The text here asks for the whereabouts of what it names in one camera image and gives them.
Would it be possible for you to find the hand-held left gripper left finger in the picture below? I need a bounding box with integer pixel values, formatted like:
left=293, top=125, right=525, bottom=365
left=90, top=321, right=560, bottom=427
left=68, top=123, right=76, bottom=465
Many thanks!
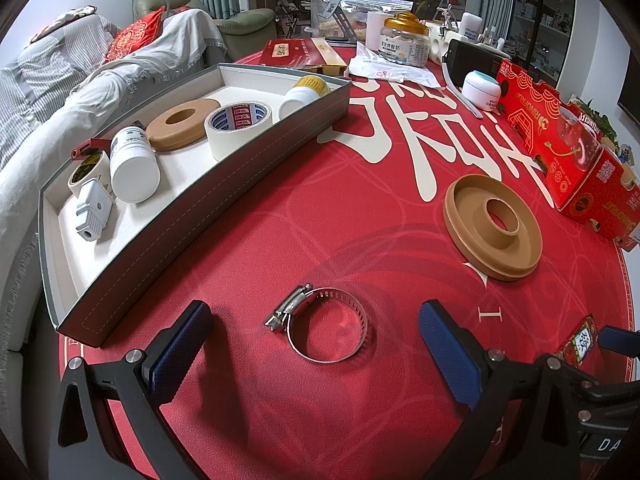
left=49, top=300, right=213, bottom=480

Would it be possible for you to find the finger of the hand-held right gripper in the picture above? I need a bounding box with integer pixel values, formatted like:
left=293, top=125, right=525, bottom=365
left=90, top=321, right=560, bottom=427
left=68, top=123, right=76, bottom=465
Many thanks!
left=597, top=325, right=640, bottom=357

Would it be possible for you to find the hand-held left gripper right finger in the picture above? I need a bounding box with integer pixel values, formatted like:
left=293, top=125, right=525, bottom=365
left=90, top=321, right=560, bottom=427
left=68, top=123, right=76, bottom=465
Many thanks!
left=419, top=300, right=583, bottom=480

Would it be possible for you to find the metal hose clamp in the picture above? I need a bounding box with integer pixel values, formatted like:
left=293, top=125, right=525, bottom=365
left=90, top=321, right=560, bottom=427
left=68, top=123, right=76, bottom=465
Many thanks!
left=264, top=285, right=369, bottom=365

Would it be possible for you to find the curved grey storage tray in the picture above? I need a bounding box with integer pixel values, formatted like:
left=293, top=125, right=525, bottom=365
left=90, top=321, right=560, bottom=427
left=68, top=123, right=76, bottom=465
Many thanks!
left=39, top=62, right=352, bottom=350

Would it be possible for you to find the white plug adapter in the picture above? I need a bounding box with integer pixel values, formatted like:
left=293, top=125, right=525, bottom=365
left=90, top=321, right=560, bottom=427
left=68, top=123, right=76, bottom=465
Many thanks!
left=75, top=178, right=116, bottom=243

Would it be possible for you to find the white bottle with grey label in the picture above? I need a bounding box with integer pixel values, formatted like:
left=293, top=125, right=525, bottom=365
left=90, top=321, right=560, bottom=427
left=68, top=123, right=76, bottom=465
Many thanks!
left=109, top=126, right=162, bottom=205

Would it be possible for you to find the small tape roll yellow core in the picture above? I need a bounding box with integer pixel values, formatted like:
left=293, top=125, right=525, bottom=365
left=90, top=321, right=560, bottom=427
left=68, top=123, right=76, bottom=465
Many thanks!
left=67, top=152, right=112, bottom=198

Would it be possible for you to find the tan plastic spool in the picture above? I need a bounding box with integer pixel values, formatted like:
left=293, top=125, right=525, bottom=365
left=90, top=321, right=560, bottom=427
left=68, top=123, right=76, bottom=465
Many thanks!
left=443, top=174, right=544, bottom=282
left=146, top=100, right=221, bottom=152

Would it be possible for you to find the small square printed card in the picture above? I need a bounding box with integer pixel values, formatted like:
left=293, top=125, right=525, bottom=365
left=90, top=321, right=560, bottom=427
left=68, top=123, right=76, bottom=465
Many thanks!
left=557, top=314, right=599, bottom=367

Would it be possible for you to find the red printed round table mat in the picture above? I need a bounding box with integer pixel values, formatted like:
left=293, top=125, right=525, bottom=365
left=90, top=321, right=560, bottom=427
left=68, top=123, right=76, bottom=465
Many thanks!
left=57, top=45, right=633, bottom=480

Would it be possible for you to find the red printed fruit box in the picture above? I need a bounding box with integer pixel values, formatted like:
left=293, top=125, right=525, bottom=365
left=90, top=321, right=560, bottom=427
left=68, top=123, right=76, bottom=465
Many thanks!
left=500, top=57, right=640, bottom=253

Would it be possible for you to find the wide white tape roll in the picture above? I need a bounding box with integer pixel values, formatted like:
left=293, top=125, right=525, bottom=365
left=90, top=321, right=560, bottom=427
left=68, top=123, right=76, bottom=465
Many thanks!
left=205, top=101, right=274, bottom=162

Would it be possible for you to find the small red metal device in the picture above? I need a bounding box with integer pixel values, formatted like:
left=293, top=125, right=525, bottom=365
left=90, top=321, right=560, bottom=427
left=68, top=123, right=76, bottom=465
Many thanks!
left=70, top=137, right=110, bottom=162

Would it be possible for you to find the green leafy plant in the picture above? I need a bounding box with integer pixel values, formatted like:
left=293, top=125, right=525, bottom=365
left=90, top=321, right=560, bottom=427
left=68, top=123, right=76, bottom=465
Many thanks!
left=570, top=94, right=622, bottom=147

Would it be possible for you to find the thin grey strip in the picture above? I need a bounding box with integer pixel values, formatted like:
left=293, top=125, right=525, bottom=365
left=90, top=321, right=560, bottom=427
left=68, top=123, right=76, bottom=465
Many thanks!
left=442, top=62, right=484, bottom=120

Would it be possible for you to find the black television screen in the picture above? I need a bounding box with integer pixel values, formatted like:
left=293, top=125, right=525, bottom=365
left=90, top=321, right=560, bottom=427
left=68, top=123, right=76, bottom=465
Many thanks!
left=617, top=35, right=640, bottom=128

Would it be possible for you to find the white jar with teal lid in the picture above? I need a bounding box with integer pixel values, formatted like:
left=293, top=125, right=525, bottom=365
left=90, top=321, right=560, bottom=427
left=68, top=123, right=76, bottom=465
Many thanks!
left=461, top=71, right=502, bottom=112

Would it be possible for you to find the white bottle with yellow label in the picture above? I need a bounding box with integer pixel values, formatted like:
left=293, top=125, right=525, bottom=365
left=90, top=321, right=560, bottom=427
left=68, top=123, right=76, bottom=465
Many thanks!
left=278, top=76, right=329, bottom=122

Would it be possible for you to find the sofa with grey cover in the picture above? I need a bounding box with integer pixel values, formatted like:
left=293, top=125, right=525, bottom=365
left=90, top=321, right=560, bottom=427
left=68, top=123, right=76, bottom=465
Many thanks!
left=0, top=5, right=228, bottom=361

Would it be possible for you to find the white plastic bag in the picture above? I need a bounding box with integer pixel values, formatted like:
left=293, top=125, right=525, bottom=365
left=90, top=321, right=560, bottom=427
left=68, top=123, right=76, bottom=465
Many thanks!
left=348, top=42, right=446, bottom=92

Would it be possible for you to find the black rectangular case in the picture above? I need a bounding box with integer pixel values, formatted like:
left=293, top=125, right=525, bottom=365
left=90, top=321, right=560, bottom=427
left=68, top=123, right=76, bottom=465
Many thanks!
left=442, top=39, right=511, bottom=86

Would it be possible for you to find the white ceramic holder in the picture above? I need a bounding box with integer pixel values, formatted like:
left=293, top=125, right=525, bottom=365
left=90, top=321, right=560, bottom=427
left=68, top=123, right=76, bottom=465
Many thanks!
left=425, top=19, right=472, bottom=67

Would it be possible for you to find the red embroidered cushion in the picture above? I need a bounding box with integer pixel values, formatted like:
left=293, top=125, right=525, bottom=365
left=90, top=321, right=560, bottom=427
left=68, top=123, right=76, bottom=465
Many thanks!
left=102, top=6, right=167, bottom=66

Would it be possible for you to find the clear jar with gold lid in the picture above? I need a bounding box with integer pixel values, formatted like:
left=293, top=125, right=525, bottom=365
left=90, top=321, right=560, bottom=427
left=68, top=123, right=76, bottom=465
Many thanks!
left=378, top=12, right=432, bottom=67

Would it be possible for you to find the flat red and gold box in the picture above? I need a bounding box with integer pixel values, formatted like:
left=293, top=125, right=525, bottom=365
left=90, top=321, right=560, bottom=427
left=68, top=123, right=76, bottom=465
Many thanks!
left=262, top=37, right=351, bottom=77

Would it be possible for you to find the green armchair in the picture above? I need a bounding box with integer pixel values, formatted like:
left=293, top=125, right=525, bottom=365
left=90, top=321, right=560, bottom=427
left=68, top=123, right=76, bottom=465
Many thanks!
left=135, top=0, right=277, bottom=63

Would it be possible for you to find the small white bottle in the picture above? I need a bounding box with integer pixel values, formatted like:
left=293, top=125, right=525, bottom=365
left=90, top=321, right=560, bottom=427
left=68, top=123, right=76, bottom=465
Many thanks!
left=460, top=11, right=484, bottom=43

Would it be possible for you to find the white paper roll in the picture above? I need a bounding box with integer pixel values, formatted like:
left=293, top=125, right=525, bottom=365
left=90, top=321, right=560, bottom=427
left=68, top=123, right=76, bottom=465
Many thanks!
left=365, top=10, right=397, bottom=51

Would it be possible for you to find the display shelf cabinet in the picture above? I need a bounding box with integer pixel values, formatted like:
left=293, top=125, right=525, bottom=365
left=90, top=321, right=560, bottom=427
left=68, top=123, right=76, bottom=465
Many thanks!
left=500, top=0, right=576, bottom=61

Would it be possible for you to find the patterned flat cushion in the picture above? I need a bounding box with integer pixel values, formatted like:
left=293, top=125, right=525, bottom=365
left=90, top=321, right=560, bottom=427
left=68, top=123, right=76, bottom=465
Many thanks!
left=30, top=5, right=98, bottom=43

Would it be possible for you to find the silver metal stand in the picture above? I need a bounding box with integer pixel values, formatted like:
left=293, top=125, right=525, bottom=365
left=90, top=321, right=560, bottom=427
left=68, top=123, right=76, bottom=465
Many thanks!
left=320, top=0, right=357, bottom=43

